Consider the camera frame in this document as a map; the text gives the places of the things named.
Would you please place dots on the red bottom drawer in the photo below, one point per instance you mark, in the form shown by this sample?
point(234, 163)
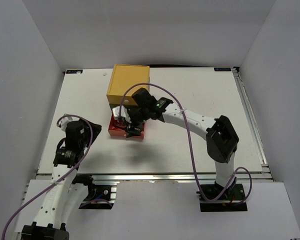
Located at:
point(116, 132)

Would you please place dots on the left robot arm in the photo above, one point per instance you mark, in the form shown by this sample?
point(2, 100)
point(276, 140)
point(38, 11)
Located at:
point(68, 189)

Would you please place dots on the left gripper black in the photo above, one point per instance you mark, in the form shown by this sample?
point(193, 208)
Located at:
point(96, 129)

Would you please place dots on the aluminium front rail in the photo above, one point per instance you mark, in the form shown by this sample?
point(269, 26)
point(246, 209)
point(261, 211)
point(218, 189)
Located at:
point(241, 176)

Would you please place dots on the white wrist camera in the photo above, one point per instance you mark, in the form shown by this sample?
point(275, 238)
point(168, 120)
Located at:
point(63, 122)
point(120, 113)

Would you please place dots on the right blue table sticker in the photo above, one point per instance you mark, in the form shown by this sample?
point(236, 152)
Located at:
point(222, 69)

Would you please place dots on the yellow drawer cabinet shell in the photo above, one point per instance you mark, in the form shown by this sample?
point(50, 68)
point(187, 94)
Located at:
point(125, 75)

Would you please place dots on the yellow top drawer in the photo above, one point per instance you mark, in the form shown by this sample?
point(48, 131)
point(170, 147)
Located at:
point(116, 99)

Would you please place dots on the red utility knife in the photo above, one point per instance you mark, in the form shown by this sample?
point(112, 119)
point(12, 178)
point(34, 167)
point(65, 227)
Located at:
point(121, 124)

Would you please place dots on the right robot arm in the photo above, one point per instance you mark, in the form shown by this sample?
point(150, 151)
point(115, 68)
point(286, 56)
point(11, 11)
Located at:
point(218, 133)

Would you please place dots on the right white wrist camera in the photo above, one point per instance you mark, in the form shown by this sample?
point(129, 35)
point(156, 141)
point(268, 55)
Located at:
point(120, 113)

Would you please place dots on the blue table sticker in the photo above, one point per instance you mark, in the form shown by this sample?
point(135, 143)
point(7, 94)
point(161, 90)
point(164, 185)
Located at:
point(222, 69)
point(74, 71)

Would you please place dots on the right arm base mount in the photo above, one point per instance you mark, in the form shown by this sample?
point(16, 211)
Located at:
point(228, 202)

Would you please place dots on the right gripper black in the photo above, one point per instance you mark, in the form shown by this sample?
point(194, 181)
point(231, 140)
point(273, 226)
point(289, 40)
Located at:
point(132, 132)

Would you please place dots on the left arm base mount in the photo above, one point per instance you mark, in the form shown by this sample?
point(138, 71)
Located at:
point(98, 196)

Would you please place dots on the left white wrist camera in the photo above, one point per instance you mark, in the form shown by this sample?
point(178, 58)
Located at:
point(63, 122)

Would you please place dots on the aluminium right side rail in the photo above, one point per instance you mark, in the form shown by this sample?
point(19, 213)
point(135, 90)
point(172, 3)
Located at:
point(250, 117)

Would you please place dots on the aluminium rail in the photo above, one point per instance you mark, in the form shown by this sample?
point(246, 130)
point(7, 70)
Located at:
point(241, 176)
point(250, 117)

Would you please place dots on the left blue table sticker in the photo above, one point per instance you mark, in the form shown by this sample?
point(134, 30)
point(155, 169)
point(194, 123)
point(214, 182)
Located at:
point(74, 71)

